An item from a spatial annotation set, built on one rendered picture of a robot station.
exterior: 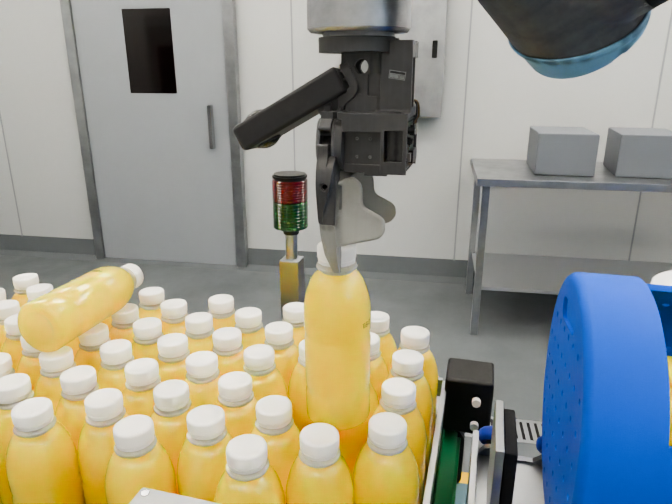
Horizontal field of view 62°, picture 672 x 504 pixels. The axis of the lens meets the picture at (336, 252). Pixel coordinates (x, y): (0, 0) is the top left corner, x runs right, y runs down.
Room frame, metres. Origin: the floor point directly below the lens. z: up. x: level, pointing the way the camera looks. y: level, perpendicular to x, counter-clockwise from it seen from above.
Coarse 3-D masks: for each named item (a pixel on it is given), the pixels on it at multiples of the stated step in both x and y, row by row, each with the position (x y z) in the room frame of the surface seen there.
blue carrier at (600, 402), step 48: (576, 288) 0.52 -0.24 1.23; (624, 288) 0.50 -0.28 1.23; (576, 336) 0.48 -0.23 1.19; (624, 336) 0.44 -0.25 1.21; (576, 384) 0.45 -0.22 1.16; (624, 384) 0.41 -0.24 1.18; (576, 432) 0.42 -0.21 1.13; (624, 432) 0.39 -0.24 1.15; (576, 480) 0.40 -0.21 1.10; (624, 480) 0.38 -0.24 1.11
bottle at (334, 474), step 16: (304, 464) 0.45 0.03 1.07; (320, 464) 0.44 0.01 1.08; (336, 464) 0.45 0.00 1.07; (288, 480) 0.46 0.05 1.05; (304, 480) 0.44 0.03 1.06; (320, 480) 0.44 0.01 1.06; (336, 480) 0.44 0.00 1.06; (352, 480) 0.46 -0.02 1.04; (288, 496) 0.45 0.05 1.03; (304, 496) 0.43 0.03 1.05; (320, 496) 0.43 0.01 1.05; (336, 496) 0.44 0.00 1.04; (352, 496) 0.45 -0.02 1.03
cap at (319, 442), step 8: (312, 424) 0.48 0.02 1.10; (320, 424) 0.48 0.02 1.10; (328, 424) 0.48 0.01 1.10; (304, 432) 0.46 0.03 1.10; (312, 432) 0.47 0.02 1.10; (320, 432) 0.47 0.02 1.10; (328, 432) 0.47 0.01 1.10; (336, 432) 0.46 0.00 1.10; (304, 440) 0.45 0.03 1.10; (312, 440) 0.45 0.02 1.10; (320, 440) 0.45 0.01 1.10; (328, 440) 0.45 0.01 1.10; (336, 440) 0.45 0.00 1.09; (304, 448) 0.45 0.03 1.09; (312, 448) 0.44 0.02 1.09; (320, 448) 0.44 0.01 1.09; (328, 448) 0.45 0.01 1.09; (336, 448) 0.45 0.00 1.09; (304, 456) 0.45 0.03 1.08; (312, 456) 0.44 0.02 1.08; (320, 456) 0.44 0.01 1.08; (328, 456) 0.45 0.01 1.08
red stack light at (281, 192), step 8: (272, 184) 0.98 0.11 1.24; (280, 184) 0.96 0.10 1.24; (288, 184) 0.96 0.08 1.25; (296, 184) 0.96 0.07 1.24; (304, 184) 0.97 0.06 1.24; (272, 192) 0.98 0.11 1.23; (280, 192) 0.96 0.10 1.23; (288, 192) 0.96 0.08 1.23; (296, 192) 0.96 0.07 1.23; (304, 192) 0.97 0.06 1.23; (280, 200) 0.96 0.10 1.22; (288, 200) 0.96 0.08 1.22; (296, 200) 0.96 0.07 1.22; (304, 200) 0.97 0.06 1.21
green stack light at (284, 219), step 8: (280, 208) 0.96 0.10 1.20; (288, 208) 0.96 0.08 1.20; (296, 208) 0.96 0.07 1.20; (304, 208) 0.97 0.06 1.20; (280, 216) 0.96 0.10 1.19; (288, 216) 0.96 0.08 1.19; (296, 216) 0.96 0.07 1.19; (304, 216) 0.97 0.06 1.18; (280, 224) 0.96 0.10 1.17; (288, 224) 0.96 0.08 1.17; (296, 224) 0.96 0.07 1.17; (304, 224) 0.97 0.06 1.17
